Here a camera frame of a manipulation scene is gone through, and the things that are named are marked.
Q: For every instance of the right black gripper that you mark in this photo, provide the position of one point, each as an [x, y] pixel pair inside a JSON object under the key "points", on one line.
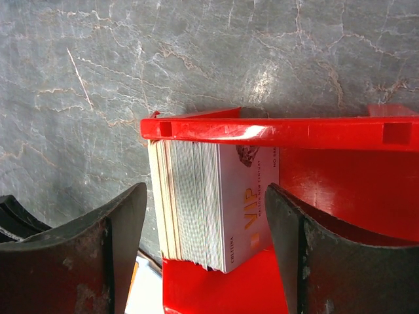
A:
{"points": [[83, 266]]}

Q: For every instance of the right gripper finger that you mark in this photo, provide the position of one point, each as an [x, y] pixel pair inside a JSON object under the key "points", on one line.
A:
{"points": [[328, 265]]}

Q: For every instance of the white card stack in bin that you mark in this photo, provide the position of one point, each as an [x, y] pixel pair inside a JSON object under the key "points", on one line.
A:
{"points": [[209, 200]]}

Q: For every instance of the red plastic bin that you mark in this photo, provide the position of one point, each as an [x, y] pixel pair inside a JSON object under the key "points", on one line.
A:
{"points": [[361, 170]]}

